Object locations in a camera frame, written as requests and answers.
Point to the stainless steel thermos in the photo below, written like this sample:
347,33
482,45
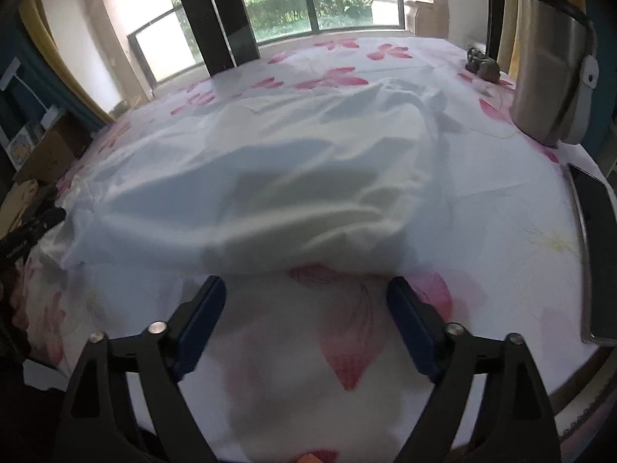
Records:
558,74

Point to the white garment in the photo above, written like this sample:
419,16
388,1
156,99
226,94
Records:
345,177

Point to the floral pink bed sheet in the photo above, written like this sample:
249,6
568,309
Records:
308,359

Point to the yellow curtain left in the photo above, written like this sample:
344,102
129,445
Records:
34,20

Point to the black door frame post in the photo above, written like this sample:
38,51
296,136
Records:
223,33

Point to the small dark object on bed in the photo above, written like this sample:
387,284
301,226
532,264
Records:
482,65

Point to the cardboard box on balcony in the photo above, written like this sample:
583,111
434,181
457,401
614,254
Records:
427,20

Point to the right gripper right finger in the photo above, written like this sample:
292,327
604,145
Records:
488,403

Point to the black smartphone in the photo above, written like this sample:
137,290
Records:
596,223

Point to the balcony railing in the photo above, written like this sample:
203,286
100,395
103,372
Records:
165,47

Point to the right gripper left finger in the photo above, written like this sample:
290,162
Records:
124,403

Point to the teal curtain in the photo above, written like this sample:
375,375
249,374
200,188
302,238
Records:
37,87

